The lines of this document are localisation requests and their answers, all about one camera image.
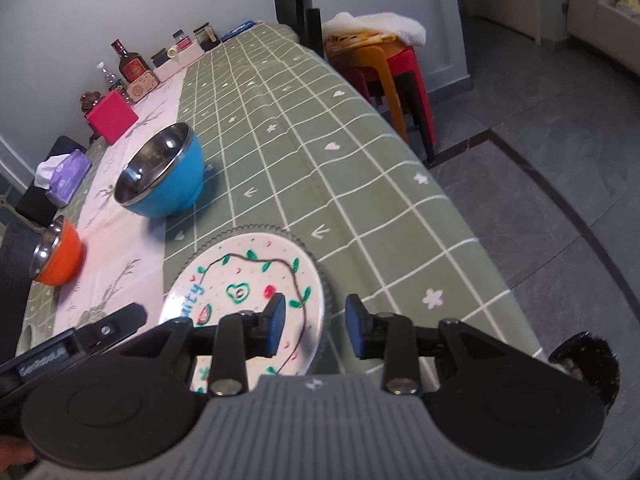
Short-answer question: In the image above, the beige sofa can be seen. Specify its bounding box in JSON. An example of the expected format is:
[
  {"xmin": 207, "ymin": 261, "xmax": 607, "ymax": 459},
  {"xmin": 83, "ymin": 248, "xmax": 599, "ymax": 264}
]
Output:
[{"xmin": 567, "ymin": 0, "xmax": 640, "ymax": 78}]

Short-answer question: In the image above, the green checked tablecloth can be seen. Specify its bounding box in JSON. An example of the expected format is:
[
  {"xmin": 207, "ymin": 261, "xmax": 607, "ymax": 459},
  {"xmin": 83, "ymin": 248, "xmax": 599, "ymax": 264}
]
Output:
[{"xmin": 15, "ymin": 22, "xmax": 543, "ymax": 376}]

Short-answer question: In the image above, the pink deer-print table runner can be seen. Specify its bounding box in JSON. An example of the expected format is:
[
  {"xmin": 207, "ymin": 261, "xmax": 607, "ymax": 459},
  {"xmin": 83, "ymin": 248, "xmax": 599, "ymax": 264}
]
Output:
[{"xmin": 52, "ymin": 67, "xmax": 188, "ymax": 333}]

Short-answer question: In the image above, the blue packet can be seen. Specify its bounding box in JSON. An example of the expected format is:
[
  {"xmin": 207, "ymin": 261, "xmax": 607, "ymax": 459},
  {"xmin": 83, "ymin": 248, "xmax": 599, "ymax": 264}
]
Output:
[{"xmin": 221, "ymin": 20, "xmax": 263, "ymax": 43}]

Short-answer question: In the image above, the white fruit-print plate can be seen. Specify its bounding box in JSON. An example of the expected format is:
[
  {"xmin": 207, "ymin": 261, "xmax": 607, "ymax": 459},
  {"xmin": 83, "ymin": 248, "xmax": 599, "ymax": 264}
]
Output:
[{"xmin": 160, "ymin": 232, "xmax": 326, "ymax": 393}]

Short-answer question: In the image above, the yellow patterned cloth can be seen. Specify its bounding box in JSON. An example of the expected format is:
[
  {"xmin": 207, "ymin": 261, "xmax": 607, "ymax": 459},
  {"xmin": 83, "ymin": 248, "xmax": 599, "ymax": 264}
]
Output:
[{"xmin": 325, "ymin": 31, "xmax": 396, "ymax": 46}]

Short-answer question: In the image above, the red plastic stool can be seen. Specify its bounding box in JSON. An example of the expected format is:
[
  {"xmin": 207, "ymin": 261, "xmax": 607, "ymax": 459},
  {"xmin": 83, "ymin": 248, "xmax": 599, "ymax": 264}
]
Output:
[{"xmin": 350, "ymin": 45, "xmax": 438, "ymax": 163}]

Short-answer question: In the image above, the blue steel bowl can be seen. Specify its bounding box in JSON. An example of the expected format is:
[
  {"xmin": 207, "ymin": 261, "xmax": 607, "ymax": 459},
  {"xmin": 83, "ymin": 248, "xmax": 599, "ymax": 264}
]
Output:
[{"xmin": 113, "ymin": 122, "xmax": 206, "ymax": 219}]

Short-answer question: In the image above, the white fluffy cloth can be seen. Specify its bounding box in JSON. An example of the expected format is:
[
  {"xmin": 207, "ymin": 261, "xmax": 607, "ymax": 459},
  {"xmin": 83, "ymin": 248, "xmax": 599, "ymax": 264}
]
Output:
[{"xmin": 322, "ymin": 11, "xmax": 427, "ymax": 46}]

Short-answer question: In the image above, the small wooden radio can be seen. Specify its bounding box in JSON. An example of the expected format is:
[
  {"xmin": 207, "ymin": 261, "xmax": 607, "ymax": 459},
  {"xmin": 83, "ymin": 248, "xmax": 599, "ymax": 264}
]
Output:
[{"xmin": 125, "ymin": 71, "xmax": 160, "ymax": 106}]

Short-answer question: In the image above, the black furry slipper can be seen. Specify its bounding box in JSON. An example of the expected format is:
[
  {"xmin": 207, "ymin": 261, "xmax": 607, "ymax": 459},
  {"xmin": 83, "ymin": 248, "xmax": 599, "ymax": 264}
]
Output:
[{"xmin": 547, "ymin": 332, "xmax": 621, "ymax": 413}]

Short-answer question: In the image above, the pink box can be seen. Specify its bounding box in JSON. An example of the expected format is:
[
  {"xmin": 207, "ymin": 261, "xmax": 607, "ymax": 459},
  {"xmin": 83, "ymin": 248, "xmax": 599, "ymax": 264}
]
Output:
[{"xmin": 85, "ymin": 91, "xmax": 139, "ymax": 145}]

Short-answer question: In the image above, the purple tissue box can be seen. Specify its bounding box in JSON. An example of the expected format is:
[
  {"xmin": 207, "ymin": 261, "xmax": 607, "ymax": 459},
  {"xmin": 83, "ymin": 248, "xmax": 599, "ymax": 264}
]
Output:
[{"xmin": 34, "ymin": 149, "xmax": 92, "ymax": 208}]

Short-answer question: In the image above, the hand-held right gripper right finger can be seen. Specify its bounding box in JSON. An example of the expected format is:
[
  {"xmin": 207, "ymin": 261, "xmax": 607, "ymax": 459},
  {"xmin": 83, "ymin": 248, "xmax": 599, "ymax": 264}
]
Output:
[{"xmin": 345, "ymin": 293, "xmax": 548, "ymax": 396}]

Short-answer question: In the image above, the person's left hand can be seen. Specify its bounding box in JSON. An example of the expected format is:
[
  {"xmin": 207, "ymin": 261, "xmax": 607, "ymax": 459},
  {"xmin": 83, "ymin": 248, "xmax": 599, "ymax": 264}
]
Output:
[{"xmin": 0, "ymin": 435, "xmax": 37, "ymax": 471}]

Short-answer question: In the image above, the brown liquor bottle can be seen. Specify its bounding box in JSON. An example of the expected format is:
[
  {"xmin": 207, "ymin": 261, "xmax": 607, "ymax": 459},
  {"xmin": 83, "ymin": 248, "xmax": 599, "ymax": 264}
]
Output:
[{"xmin": 110, "ymin": 38, "xmax": 152, "ymax": 83}]

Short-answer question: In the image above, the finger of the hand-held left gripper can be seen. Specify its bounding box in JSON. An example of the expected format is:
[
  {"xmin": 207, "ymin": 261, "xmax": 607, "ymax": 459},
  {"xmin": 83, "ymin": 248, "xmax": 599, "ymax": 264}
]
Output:
[{"xmin": 75, "ymin": 302, "xmax": 148, "ymax": 356}]

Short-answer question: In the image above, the orange plastic stool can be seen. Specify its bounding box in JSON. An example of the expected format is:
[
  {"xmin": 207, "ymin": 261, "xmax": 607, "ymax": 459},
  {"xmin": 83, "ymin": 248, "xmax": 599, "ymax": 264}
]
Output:
[{"xmin": 325, "ymin": 42, "xmax": 416, "ymax": 146}]

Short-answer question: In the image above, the dark glass jar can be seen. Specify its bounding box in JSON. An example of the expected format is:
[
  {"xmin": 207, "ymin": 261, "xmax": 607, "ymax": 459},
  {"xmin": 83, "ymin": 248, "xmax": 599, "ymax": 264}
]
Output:
[{"xmin": 193, "ymin": 22, "xmax": 221, "ymax": 52}]

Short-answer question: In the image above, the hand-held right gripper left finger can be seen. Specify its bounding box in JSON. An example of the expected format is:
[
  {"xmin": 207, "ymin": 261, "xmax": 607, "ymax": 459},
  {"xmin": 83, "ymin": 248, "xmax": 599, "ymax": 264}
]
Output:
[{"xmin": 117, "ymin": 291, "xmax": 287, "ymax": 397}]

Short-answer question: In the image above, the clear water bottle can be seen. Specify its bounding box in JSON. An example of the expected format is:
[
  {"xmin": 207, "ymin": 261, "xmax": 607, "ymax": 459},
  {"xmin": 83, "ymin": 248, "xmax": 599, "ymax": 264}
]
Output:
[{"xmin": 96, "ymin": 61, "xmax": 126, "ymax": 93}]

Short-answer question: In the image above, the white box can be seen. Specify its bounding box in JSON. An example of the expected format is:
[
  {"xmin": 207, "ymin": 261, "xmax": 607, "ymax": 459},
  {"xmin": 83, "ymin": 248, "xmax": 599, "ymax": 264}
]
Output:
[
  {"xmin": 152, "ymin": 55, "xmax": 183, "ymax": 81},
  {"xmin": 175, "ymin": 42, "xmax": 205, "ymax": 68}
]

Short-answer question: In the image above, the black chair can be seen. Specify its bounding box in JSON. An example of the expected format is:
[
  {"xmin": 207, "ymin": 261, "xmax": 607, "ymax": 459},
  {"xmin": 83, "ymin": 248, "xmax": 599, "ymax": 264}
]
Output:
[
  {"xmin": 273, "ymin": 0, "xmax": 323, "ymax": 56},
  {"xmin": 0, "ymin": 220, "xmax": 56, "ymax": 361},
  {"xmin": 15, "ymin": 135, "xmax": 88, "ymax": 226}
]

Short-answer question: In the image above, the orange steel bowl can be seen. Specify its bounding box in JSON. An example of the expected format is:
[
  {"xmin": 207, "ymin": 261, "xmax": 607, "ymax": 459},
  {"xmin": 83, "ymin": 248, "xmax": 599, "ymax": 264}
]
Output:
[{"xmin": 29, "ymin": 215, "xmax": 84, "ymax": 286}]

